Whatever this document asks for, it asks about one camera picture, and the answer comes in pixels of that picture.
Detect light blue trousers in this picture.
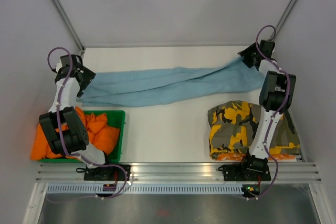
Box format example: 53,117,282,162
78,59,265,108

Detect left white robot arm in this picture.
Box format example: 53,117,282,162
39,55,114,180

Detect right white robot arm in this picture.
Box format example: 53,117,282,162
238,40,297,180

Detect camouflage folded trousers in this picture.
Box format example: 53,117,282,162
207,100,300,158

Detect orange patterned folded trousers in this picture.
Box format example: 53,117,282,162
211,153,296,162

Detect green plastic bin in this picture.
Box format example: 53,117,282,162
30,107,125,163

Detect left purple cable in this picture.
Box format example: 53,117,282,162
46,47,129,204

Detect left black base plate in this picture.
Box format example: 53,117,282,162
76,164,131,181

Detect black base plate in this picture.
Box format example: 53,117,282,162
76,164,131,181
218,164,271,182

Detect aluminium mounting rail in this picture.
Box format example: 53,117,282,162
35,162,321,184

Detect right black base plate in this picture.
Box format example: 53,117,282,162
218,164,271,182

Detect slotted white cable duct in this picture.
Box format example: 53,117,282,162
47,183,243,195

